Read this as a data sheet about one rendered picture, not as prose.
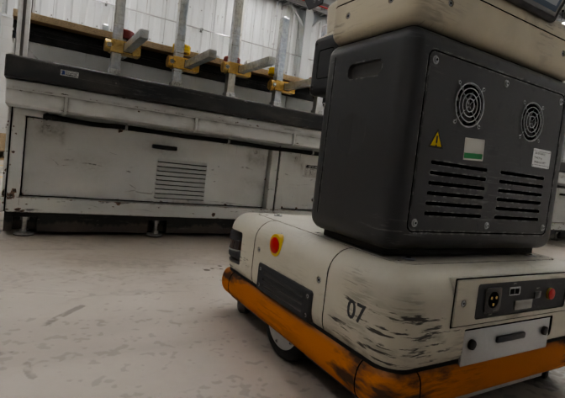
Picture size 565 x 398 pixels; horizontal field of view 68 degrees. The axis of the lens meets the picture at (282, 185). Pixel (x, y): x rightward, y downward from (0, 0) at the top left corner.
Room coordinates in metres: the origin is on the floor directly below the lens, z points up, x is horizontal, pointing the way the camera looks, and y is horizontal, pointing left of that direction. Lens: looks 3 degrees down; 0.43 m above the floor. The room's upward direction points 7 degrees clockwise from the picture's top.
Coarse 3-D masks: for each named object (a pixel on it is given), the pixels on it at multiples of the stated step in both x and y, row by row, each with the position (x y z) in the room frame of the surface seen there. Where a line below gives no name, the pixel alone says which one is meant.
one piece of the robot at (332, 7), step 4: (336, 0) 1.19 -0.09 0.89; (332, 4) 1.20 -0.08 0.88; (328, 8) 1.22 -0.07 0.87; (332, 8) 1.20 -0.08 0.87; (328, 12) 1.22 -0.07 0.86; (332, 12) 1.20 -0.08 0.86; (328, 16) 1.21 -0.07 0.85; (332, 16) 1.20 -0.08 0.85; (328, 20) 1.21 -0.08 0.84; (332, 20) 1.19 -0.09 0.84; (328, 24) 1.21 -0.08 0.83; (332, 24) 1.19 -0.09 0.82; (328, 28) 1.21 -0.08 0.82; (332, 28) 1.19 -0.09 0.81; (328, 32) 1.21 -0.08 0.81; (332, 32) 1.19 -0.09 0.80; (324, 36) 1.22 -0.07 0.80
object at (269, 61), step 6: (258, 60) 1.79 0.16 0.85; (264, 60) 1.75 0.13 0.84; (270, 60) 1.72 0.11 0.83; (240, 66) 1.94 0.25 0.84; (246, 66) 1.89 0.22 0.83; (252, 66) 1.84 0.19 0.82; (258, 66) 1.80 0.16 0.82; (264, 66) 1.79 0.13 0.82; (240, 72) 1.96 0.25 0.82; (246, 72) 1.95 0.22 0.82
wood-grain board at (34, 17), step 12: (48, 24) 1.73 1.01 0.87; (60, 24) 1.73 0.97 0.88; (72, 24) 1.75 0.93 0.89; (96, 36) 1.83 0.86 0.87; (108, 36) 1.83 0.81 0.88; (144, 48) 1.94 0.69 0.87; (156, 48) 1.93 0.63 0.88; (168, 48) 1.96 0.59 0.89; (216, 60) 2.08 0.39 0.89; (252, 72) 2.20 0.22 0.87; (264, 72) 2.22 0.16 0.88
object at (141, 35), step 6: (138, 30) 1.49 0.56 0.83; (144, 30) 1.46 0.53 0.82; (132, 36) 1.57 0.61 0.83; (138, 36) 1.48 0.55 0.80; (144, 36) 1.46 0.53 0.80; (126, 42) 1.67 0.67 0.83; (132, 42) 1.56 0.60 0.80; (138, 42) 1.53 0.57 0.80; (144, 42) 1.52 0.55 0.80; (126, 48) 1.66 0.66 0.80; (132, 48) 1.64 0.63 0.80
